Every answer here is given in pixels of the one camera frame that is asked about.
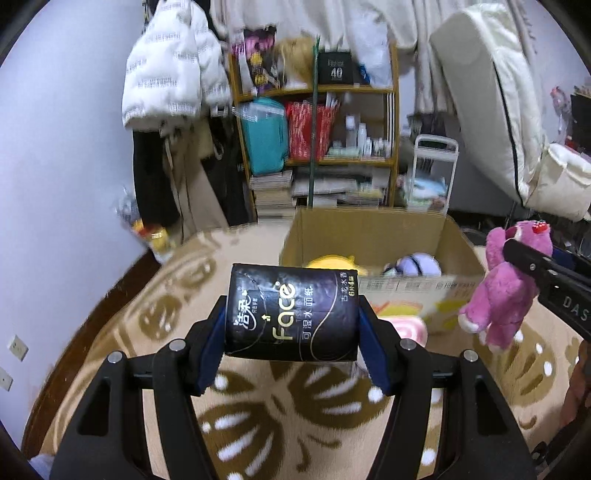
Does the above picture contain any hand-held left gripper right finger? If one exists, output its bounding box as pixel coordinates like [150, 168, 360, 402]
[358, 295, 539, 480]

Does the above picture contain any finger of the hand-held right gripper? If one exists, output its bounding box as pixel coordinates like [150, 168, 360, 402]
[502, 239, 570, 296]
[551, 248, 591, 278]

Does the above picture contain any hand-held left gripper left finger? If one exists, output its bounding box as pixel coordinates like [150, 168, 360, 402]
[48, 295, 229, 480]

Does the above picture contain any pink bear plush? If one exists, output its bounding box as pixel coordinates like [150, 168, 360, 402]
[458, 220, 553, 354]

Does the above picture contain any black tissue packet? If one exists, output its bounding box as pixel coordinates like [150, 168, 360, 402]
[224, 263, 361, 361]

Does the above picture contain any purple plush toy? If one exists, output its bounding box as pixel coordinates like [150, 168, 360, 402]
[382, 251, 441, 277]

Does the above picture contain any yellow plush coin purse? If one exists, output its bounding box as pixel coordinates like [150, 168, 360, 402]
[307, 255, 356, 270]

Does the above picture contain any cardboard box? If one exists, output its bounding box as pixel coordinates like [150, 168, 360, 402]
[279, 207, 490, 333]

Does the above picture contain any person's right hand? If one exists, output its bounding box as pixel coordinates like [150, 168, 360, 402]
[561, 342, 591, 428]

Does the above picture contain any pink swirl roll plush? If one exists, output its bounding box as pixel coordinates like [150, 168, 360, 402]
[379, 315, 428, 352]

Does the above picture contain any white cushion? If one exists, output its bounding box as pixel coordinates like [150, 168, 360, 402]
[517, 143, 591, 222]

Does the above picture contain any white trolley cart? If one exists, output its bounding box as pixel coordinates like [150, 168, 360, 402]
[402, 135, 459, 215]

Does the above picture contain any plastic bag with yellow toys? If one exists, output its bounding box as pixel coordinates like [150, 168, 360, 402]
[115, 187, 178, 265]

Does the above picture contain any pink desk fan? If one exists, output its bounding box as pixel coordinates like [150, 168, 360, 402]
[549, 85, 571, 134]

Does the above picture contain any stack of books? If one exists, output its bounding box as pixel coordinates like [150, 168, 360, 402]
[249, 170, 296, 219]

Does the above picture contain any white folded mattress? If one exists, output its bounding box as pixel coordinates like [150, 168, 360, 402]
[429, 4, 555, 208]

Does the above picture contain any black coat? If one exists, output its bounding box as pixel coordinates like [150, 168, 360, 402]
[131, 129, 182, 229]

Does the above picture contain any group of white bottles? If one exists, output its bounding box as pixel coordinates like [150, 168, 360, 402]
[344, 115, 393, 158]

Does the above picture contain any teal bag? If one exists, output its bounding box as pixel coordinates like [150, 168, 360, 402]
[240, 98, 289, 176]

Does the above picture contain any red patterned bag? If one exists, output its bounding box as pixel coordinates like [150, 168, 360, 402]
[285, 100, 339, 162]

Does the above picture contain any green pole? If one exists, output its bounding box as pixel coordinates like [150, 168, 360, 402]
[308, 37, 321, 208]

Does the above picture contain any clear plastic bag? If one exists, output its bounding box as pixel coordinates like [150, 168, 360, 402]
[353, 28, 393, 88]

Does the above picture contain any wooden shelf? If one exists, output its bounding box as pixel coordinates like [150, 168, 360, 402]
[229, 41, 400, 217]

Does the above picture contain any black box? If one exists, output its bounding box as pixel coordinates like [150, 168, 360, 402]
[318, 52, 355, 86]

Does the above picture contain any white puffer jacket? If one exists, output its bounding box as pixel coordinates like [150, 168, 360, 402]
[122, 0, 232, 132]

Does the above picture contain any black pink patterned bag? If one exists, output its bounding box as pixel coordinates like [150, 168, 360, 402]
[232, 28, 282, 95]

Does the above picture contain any blonde wig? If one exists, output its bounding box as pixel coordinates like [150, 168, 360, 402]
[276, 38, 315, 89]

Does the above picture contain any pale floral curtain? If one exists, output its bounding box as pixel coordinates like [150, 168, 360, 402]
[210, 0, 522, 116]

